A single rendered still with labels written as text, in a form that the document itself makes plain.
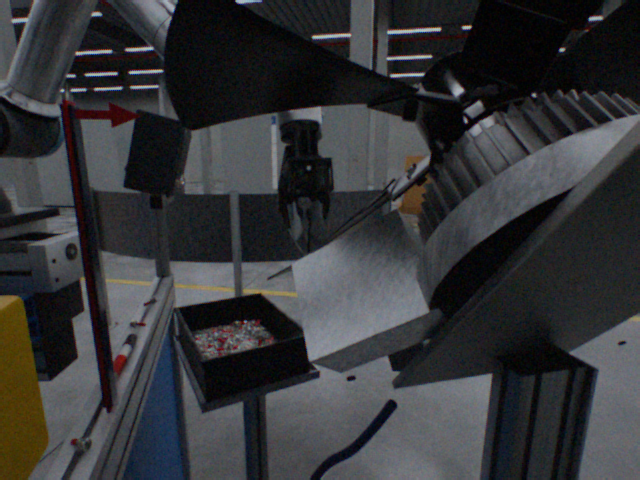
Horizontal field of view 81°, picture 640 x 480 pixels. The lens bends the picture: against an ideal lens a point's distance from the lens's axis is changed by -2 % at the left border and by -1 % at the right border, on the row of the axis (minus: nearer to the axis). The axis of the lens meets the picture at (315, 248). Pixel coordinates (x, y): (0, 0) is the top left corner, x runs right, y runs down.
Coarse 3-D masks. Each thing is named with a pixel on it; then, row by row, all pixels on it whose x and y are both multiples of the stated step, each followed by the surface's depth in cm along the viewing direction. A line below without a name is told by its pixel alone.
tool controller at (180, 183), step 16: (144, 112) 88; (144, 128) 88; (160, 128) 89; (176, 128) 90; (144, 144) 89; (160, 144) 90; (176, 144) 91; (128, 160) 89; (144, 160) 90; (160, 160) 91; (176, 160) 92; (128, 176) 90; (144, 176) 91; (160, 176) 92; (176, 176) 95; (144, 192) 92; (160, 192) 92
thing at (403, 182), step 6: (426, 156) 54; (420, 162) 54; (426, 162) 50; (420, 168) 49; (426, 168) 46; (414, 174) 49; (420, 174) 47; (402, 180) 54; (408, 180) 48; (396, 186) 53; (402, 186) 49; (396, 192) 49
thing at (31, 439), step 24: (0, 312) 17; (24, 312) 19; (0, 336) 17; (24, 336) 19; (0, 360) 17; (24, 360) 18; (0, 384) 17; (24, 384) 18; (0, 408) 16; (24, 408) 18; (0, 432) 16; (24, 432) 18; (0, 456) 16; (24, 456) 18
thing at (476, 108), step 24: (432, 72) 46; (456, 72) 43; (480, 72) 42; (480, 96) 42; (504, 96) 38; (528, 96) 37; (432, 120) 44; (456, 120) 39; (432, 144) 46; (432, 168) 44
